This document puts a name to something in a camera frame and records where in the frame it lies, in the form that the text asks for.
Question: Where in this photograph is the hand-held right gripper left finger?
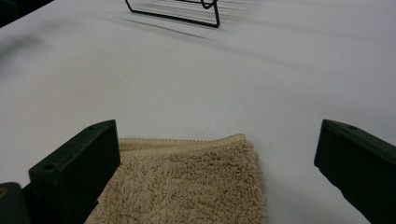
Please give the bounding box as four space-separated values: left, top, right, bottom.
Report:
28 119 121 224

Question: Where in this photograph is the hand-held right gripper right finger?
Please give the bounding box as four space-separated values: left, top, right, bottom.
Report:
313 119 396 224

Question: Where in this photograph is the beige terry towel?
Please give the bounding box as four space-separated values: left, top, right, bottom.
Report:
84 133 269 224

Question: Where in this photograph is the black wire rack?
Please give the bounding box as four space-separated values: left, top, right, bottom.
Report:
124 0 221 29

